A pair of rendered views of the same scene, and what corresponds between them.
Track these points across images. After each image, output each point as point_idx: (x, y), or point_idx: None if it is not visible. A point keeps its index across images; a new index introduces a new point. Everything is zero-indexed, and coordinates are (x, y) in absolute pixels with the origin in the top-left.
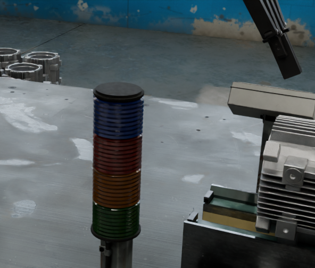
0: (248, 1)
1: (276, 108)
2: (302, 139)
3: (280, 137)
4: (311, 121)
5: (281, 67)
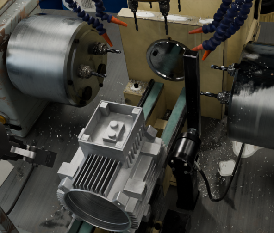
0: (35, 158)
1: None
2: (115, 175)
3: (108, 189)
4: (94, 164)
5: (47, 164)
